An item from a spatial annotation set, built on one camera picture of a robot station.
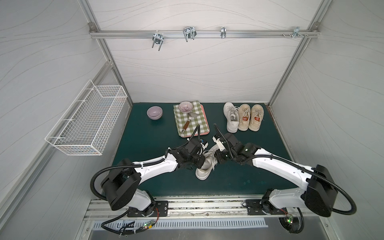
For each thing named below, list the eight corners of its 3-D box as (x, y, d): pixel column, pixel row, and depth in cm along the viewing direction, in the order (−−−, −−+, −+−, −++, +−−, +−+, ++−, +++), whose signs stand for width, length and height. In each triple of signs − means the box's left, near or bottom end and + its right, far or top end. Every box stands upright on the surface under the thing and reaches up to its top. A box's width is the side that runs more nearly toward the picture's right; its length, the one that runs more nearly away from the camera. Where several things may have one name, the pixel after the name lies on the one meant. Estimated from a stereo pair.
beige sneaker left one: (236, 130, 108) (239, 122, 101) (238, 108, 122) (241, 100, 115) (246, 132, 107) (250, 124, 99) (247, 110, 121) (251, 101, 114)
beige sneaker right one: (247, 129, 107) (250, 122, 101) (251, 107, 122) (254, 100, 116) (259, 132, 105) (263, 126, 99) (262, 110, 120) (265, 103, 114)
